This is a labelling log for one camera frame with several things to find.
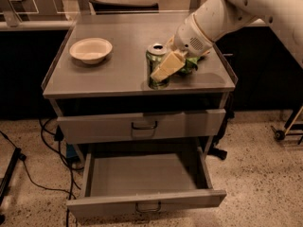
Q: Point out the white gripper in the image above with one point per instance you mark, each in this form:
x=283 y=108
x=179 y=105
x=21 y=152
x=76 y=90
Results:
x=190 y=37

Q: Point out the green soda can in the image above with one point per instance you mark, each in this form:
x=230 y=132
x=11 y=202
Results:
x=154 y=55

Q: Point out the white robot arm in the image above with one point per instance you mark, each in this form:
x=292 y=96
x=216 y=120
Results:
x=215 y=18

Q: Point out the grey metal drawer cabinet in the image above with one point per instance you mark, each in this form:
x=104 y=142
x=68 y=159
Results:
x=119 y=84

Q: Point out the closed upper grey drawer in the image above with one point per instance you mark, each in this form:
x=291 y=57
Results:
x=140 y=126

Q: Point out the open middle grey drawer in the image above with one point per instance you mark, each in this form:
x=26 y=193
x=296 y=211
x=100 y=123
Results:
x=144 y=180

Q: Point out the green crumpled chip bag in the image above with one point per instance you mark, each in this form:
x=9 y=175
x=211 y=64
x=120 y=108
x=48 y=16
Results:
x=191 y=64

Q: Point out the white paper bowl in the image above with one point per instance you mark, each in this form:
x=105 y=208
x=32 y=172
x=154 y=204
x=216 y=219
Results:
x=91 y=50

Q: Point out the black caster behind cabinet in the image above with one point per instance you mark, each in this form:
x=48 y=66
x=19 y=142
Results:
x=222 y=154

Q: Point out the wheeled cart base right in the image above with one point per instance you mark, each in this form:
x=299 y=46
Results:
x=291 y=127

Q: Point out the black stand base left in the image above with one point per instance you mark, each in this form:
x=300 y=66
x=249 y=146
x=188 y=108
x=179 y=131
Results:
x=8 y=174

